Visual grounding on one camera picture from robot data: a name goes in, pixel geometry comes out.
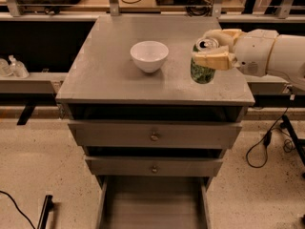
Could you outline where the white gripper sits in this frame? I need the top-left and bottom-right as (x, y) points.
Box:
(193, 29), (279, 77)

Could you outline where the green soda can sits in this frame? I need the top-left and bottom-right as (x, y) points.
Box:
(191, 37), (219, 84)

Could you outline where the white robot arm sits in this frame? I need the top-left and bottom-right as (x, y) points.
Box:
(192, 29), (305, 90)

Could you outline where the grey drawer cabinet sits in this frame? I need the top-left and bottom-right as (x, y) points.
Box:
(55, 14), (256, 229)

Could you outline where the top grey drawer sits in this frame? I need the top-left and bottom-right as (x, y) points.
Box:
(69, 120), (241, 149)

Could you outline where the grey drawer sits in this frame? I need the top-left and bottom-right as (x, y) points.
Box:
(85, 156), (222, 177)
(69, 120), (241, 149)
(96, 176), (213, 229)

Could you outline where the middle grey drawer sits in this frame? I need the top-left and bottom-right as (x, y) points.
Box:
(85, 156), (222, 177)

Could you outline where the bottom grey drawer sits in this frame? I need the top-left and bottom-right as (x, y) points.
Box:
(96, 176), (213, 229)

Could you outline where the white ceramic bowl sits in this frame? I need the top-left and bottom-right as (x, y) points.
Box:
(130, 41), (169, 73)

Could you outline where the black diagonal leg right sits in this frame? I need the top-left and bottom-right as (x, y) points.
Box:
(281, 114), (305, 165)

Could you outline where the clear spray bottle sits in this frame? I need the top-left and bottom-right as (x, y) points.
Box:
(9, 55), (30, 78)

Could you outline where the clear plastic bottle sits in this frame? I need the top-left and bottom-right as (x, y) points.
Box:
(0, 58), (12, 76)

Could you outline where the black floor stand left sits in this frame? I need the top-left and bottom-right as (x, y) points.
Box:
(37, 195), (54, 229)

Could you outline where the black cable bundle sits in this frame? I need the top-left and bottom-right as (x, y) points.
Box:
(184, 0), (214, 17)

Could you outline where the black floor cable right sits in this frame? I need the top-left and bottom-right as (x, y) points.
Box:
(245, 94), (296, 169)

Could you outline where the black floor cable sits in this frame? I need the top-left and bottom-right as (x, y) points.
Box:
(245, 94), (296, 169)
(0, 189), (35, 229)

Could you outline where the black floor cable left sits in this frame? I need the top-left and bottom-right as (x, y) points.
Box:
(0, 189), (35, 229)

